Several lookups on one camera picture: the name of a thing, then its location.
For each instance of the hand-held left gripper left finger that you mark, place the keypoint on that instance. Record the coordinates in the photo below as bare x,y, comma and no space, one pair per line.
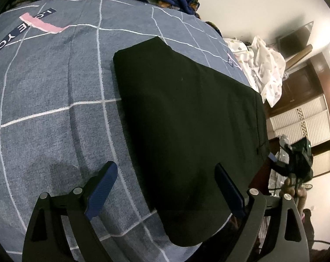
102,188

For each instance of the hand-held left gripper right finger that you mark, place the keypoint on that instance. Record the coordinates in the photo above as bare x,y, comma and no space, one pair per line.
230,191

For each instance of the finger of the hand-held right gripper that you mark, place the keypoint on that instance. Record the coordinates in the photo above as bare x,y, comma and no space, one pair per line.
277,162

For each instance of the black pants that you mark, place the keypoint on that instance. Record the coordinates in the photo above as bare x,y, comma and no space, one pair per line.
186,128

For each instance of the brown and white wardrobe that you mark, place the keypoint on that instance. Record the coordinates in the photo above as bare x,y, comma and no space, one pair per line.
304,109

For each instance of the white dotted cloth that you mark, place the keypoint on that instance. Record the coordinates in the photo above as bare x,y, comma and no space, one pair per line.
263,68

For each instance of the blue grid bedsheet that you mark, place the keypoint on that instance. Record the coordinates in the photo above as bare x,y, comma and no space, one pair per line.
58,101

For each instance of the dark flat screen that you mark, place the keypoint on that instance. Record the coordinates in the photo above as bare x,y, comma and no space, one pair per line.
293,42

